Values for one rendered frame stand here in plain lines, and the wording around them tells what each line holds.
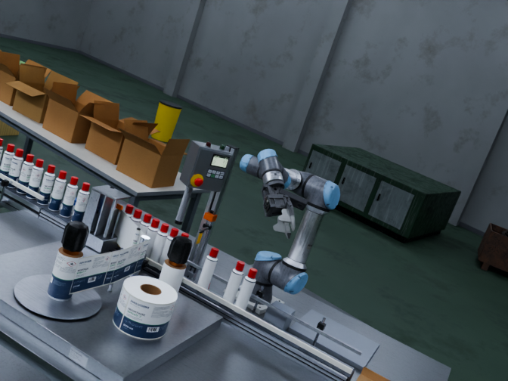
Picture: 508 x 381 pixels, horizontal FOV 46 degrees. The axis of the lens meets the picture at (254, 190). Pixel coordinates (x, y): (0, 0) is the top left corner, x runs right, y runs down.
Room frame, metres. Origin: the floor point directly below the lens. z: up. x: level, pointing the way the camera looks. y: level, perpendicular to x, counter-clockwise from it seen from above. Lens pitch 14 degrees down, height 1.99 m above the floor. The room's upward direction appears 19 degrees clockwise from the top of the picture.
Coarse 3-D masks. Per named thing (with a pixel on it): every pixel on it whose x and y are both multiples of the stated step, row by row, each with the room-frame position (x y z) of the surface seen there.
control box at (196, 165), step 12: (192, 144) 2.55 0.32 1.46; (204, 144) 2.56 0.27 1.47; (192, 156) 2.52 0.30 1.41; (204, 156) 2.50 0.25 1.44; (192, 168) 2.49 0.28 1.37; (204, 168) 2.51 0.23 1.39; (216, 168) 2.54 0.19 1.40; (192, 180) 2.49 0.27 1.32; (204, 180) 2.52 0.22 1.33; (216, 180) 2.55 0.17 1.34
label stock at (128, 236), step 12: (120, 216) 2.55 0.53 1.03; (120, 228) 2.53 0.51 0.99; (132, 228) 2.45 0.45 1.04; (120, 240) 2.50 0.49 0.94; (132, 240) 2.43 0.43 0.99; (120, 252) 2.13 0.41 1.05; (132, 252) 2.22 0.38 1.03; (144, 252) 2.32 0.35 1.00; (120, 264) 2.15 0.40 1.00; (132, 264) 2.24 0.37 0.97; (120, 276) 2.18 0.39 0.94
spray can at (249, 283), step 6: (252, 270) 2.33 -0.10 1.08; (246, 276) 2.34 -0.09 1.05; (252, 276) 2.33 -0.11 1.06; (246, 282) 2.32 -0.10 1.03; (252, 282) 2.32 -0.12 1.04; (240, 288) 2.34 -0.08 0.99; (246, 288) 2.32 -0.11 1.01; (252, 288) 2.33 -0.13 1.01; (240, 294) 2.32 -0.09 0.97; (246, 294) 2.32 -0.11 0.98; (240, 300) 2.32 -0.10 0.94; (246, 300) 2.32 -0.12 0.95; (240, 306) 2.32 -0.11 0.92; (246, 306) 2.33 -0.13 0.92; (234, 312) 2.32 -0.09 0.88
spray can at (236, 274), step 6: (240, 264) 2.36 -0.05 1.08; (234, 270) 2.36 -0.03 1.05; (240, 270) 2.36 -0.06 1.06; (234, 276) 2.35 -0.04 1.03; (240, 276) 2.35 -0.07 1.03; (228, 282) 2.36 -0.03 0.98; (234, 282) 2.35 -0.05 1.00; (228, 288) 2.35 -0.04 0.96; (234, 288) 2.35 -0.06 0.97; (228, 294) 2.35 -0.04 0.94; (234, 294) 2.35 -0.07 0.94; (228, 300) 2.35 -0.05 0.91
